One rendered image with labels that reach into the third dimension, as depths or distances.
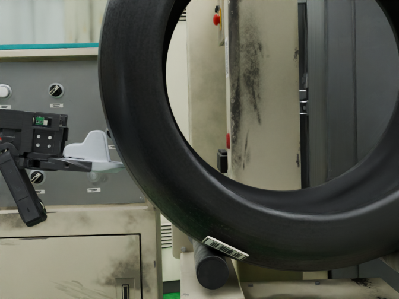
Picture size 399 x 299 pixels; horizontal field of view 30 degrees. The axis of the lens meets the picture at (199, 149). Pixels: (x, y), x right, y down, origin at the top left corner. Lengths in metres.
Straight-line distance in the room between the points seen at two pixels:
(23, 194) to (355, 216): 0.46
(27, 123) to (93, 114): 0.69
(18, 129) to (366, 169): 0.57
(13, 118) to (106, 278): 0.73
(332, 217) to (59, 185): 0.92
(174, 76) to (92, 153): 3.49
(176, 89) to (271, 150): 3.19
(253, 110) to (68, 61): 0.56
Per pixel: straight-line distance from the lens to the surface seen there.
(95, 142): 1.07
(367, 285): 1.37
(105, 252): 1.73
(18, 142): 1.10
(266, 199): 1.26
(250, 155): 1.37
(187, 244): 1.36
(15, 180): 1.09
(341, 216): 1.00
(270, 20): 1.38
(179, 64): 4.56
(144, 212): 1.71
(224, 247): 1.00
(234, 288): 1.09
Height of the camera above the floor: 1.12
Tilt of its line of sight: 3 degrees down
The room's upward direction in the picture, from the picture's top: 1 degrees counter-clockwise
